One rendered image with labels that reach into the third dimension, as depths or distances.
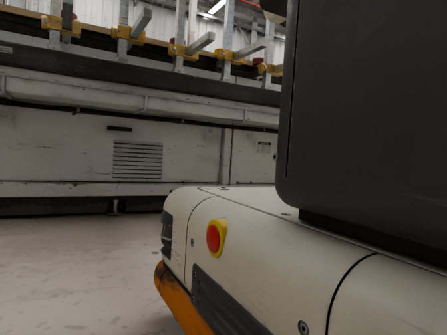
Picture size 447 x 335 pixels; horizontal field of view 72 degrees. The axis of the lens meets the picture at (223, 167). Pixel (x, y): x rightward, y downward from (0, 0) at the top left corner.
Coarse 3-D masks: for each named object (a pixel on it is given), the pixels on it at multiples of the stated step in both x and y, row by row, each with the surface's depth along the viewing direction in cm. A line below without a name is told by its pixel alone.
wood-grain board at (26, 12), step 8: (0, 8) 124; (8, 8) 126; (16, 8) 127; (24, 16) 129; (32, 16) 130; (40, 16) 131; (88, 24) 140; (96, 32) 142; (104, 32) 143; (152, 40) 154; (208, 56) 169; (248, 64) 180
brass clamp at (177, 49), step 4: (172, 44) 139; (176, 44) 138; (168, 48) 140; (172, 48) 137; (176, 48) 138; (180, 48) 139; (184, 48) 140; (168, 52) 140; (172, 52) 138; (176, 52) 138; (180, 52) 139; (184, 52) 140; (172, 56) 142; (184, 56) 141; (188, 56) 141; (192, 56) 142; (196, 56) 143; (192, 60) 146
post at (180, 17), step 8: (184, 0) 139; (176, 8) 141; (184, 8) 139; (176, 16) 140; (184, 16) 140; (176, 24) 140; (184, 24) 140; (176, 32) 140; (184, 32) 140; (176, 40) 139; (176, 56) 139; (176, 64) 140
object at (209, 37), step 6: (204, 36) 122; (210, 36) 119; (198, 42) 127; (204, 42) 123; (210, 42) 123; (186, 48) 140; (192, 48) 133; (198, 48) 131; (186, 54) 140; (192, 54) 139
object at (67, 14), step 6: (66, 0) 96; (72, 0) 97; (66, 6) 98; (72, 6) 98; (66, 12) 102; (72, 12) 102; (66, 18) 107; (66, 24) 113; (66, 36) 126; (66, 42) 132
